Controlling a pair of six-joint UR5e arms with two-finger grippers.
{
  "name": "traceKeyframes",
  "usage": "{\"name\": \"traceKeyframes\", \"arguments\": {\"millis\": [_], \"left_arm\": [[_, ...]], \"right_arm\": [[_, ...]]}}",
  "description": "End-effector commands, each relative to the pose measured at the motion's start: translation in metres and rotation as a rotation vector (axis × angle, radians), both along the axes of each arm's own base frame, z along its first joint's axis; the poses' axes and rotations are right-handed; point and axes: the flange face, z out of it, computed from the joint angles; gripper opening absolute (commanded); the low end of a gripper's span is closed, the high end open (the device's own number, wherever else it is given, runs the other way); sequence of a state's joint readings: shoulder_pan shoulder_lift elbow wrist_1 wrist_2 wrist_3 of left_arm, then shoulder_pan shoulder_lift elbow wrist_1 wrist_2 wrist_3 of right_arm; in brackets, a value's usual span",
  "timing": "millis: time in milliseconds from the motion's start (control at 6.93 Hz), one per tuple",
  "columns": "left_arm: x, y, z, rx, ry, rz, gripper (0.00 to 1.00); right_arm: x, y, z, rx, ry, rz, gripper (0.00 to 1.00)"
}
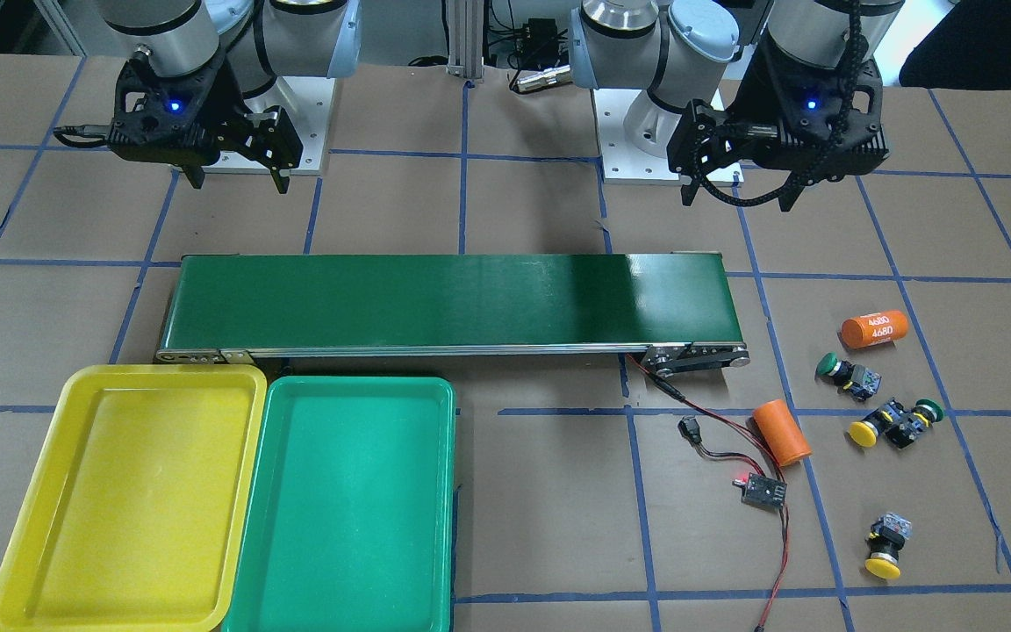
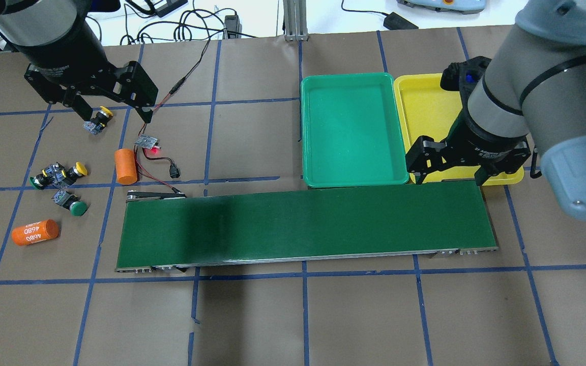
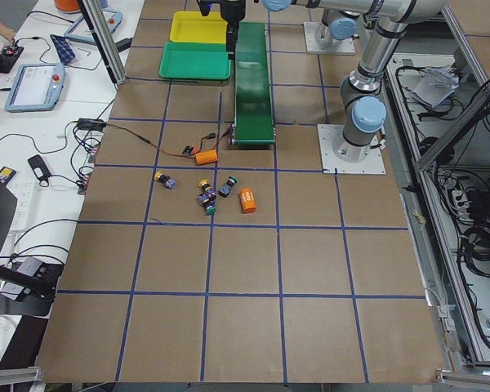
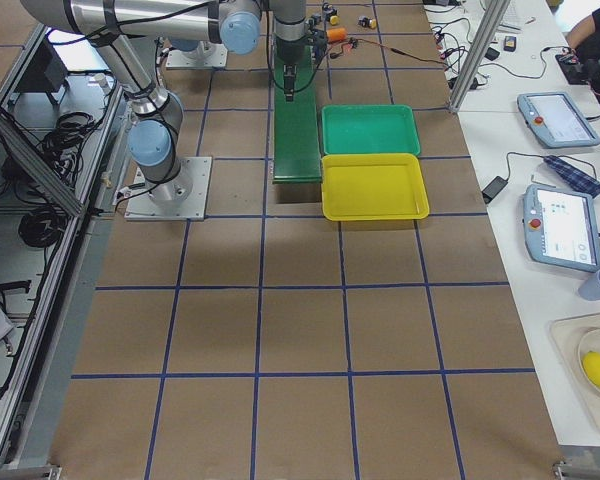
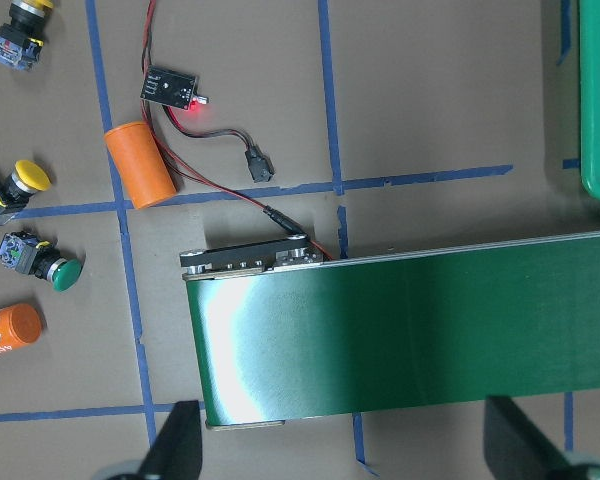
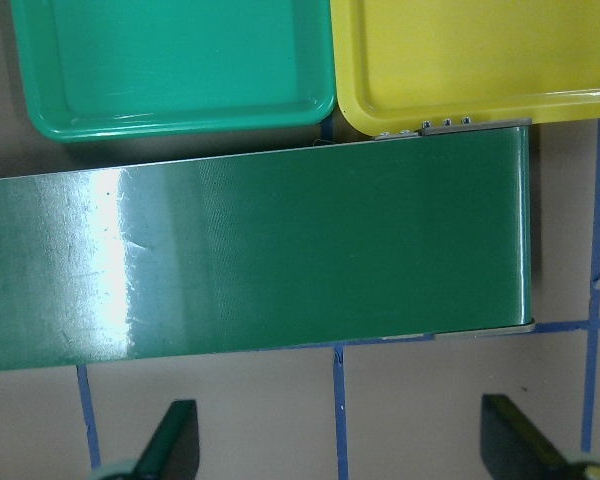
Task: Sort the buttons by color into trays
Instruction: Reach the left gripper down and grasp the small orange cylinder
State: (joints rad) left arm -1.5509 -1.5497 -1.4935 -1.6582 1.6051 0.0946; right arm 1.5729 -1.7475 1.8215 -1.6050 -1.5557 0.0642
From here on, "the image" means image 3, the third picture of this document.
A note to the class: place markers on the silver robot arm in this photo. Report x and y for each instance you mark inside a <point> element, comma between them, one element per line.
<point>365,114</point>

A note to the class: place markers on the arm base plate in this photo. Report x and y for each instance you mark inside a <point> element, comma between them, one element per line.
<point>335,39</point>
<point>339,157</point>

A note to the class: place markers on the lone yellow push button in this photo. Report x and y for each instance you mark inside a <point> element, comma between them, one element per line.
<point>165,180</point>

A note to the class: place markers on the yellow push button in cluster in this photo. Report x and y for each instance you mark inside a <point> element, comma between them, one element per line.
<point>208,194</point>

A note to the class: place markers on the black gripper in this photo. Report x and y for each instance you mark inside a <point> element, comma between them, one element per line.
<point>233,10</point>

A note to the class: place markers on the small motor controller board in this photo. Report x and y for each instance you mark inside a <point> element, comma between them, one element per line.
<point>189,150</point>

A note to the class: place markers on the black power adapter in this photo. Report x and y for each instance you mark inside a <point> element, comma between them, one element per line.
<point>123,44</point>

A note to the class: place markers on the near teach pendant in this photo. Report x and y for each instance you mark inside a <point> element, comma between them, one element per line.
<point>36,87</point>

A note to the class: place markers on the blue checkered cloth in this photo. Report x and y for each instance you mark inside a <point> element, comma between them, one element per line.
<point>63,49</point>

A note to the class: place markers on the white power strip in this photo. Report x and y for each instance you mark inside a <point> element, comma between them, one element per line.
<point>25,192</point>

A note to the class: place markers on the orange cylinder labelled 4680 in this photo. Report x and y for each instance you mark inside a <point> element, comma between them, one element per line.
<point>247,200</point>

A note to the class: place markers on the yellow plastic tray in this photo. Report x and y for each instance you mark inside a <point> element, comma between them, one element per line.
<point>191,26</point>

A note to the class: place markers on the green plastic tray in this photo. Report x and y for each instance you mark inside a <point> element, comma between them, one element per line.
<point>195,61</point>

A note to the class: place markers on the aluminium frame post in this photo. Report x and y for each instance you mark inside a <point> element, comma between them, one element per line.
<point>96,22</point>

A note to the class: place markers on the green conveyor belt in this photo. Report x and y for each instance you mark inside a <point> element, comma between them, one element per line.
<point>253,119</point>

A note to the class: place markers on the plain orange cylinder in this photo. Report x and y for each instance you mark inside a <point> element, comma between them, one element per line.
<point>206,157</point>

